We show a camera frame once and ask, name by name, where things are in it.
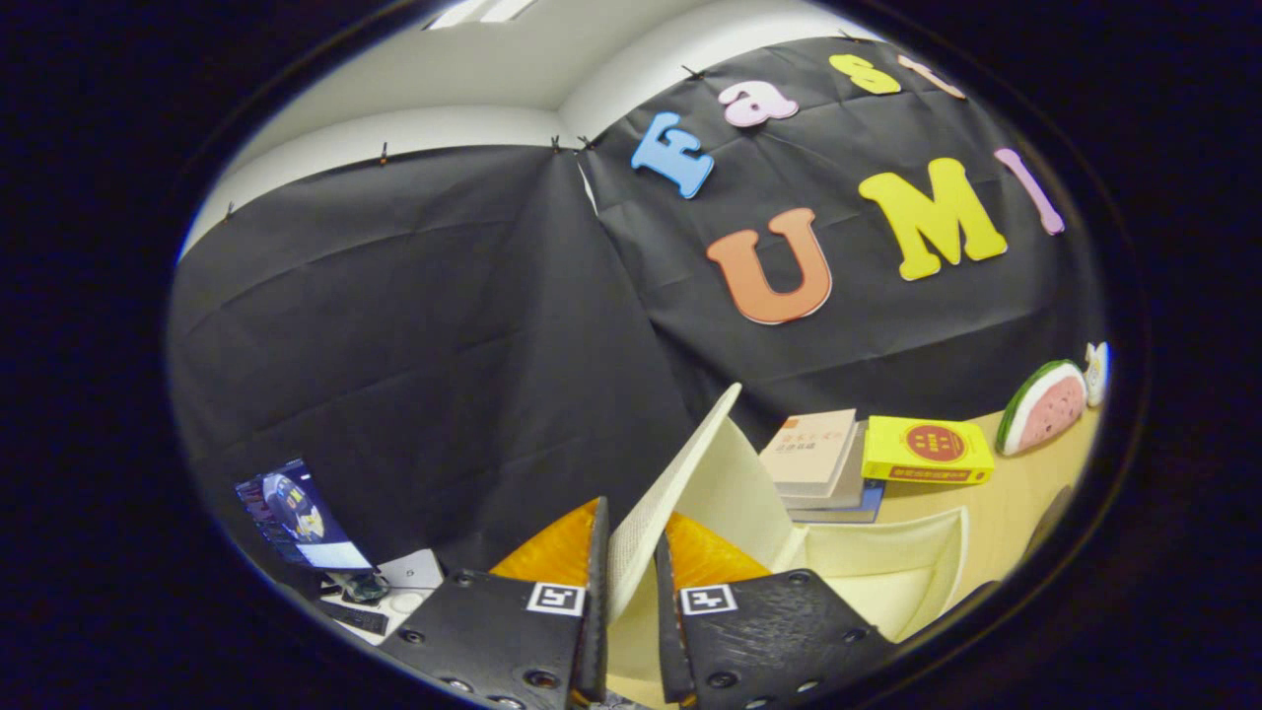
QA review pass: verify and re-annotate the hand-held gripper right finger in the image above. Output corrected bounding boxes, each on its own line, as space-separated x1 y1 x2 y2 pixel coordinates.
655 511 898 710

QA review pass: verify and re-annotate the blue book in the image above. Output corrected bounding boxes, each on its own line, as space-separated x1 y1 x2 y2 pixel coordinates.
789 479 885 525

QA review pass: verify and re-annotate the ceiling light panel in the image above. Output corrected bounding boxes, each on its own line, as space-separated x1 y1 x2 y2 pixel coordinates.
429 0 538 29

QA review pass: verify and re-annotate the yellow book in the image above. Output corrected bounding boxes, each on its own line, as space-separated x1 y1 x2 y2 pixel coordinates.
861 415 995 486

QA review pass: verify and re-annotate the grey book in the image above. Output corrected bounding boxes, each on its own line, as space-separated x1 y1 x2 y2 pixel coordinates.
784 422 870 511

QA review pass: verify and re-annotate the small white device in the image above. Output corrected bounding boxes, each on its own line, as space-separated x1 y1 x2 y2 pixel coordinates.
379 548 446 595

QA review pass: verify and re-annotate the black keyboard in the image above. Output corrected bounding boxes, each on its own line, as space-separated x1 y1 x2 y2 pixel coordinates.
318 600 391 637

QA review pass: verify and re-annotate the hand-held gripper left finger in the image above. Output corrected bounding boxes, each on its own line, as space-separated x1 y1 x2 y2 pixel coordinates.
380 496 610 710

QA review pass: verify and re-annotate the laptop screen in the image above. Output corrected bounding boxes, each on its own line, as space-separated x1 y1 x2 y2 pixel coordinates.
235 458 376 573

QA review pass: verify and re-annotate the cream storage box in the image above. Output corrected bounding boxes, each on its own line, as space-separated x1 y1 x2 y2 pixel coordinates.
603 383 972 706

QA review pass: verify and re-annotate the watermelon slice plush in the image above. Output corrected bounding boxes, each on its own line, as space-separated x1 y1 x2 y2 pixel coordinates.
996 359 1088 457

